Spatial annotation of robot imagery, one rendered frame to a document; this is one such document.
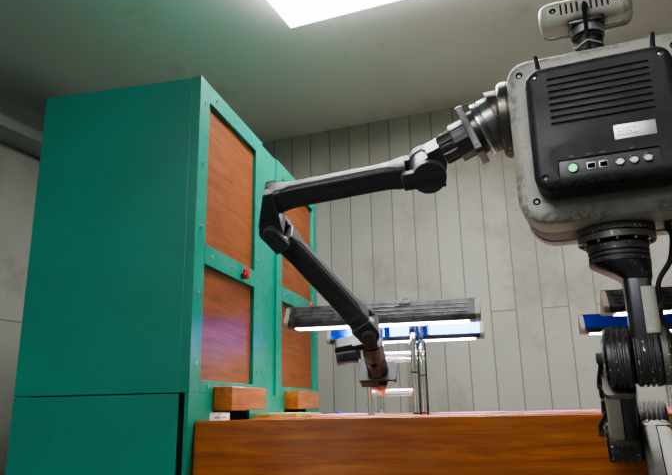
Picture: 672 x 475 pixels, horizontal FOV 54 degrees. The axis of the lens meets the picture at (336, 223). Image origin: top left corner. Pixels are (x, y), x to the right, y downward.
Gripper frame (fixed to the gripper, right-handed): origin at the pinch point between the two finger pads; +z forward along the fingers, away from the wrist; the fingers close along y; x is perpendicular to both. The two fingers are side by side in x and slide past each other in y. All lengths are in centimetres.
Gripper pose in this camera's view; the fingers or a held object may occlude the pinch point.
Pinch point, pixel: (383, 393)
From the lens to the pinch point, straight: 189.1
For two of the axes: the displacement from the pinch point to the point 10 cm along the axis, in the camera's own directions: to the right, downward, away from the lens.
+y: -9.7, 0.8, 2.3
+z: 2.0, 8.1, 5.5
